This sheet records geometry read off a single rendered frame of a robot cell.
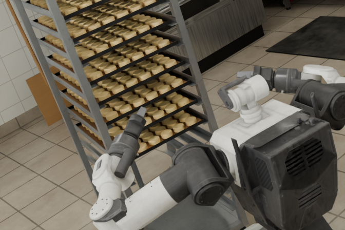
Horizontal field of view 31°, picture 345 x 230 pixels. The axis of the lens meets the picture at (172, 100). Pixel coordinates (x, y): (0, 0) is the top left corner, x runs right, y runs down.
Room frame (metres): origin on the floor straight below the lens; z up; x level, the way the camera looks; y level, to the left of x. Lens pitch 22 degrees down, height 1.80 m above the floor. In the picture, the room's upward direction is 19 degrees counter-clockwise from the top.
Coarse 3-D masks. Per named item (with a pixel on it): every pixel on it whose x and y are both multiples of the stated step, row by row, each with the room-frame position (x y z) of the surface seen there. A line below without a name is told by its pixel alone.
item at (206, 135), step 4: (196, 128) 2.52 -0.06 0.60; (200, 128) 2.47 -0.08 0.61; (192, 132) 2.51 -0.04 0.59; (196, 132) 2.49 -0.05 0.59; (200, 132) 2.48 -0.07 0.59; (204, 132) 2.44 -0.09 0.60; (208, 132) 2.40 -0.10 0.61; (200, 136) 2.44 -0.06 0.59; (204, 136) 2.43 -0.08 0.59; (208, 136) 2.42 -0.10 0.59; (208, 140) 2.38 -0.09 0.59
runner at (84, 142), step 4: (80, 140) 2.78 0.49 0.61; (84, 140) 2.82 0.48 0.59; (84, 144) 2.73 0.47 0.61; (88, 144) 2.76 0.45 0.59; (88, 148) 2.68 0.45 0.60; (92, 148) 2.69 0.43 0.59; (92, 152) 2.63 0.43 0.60; (96, 152) 2.64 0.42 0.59; (96, 156) 2.59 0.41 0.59; (100, 156) 2.58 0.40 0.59; (132, 184) 2.23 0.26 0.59
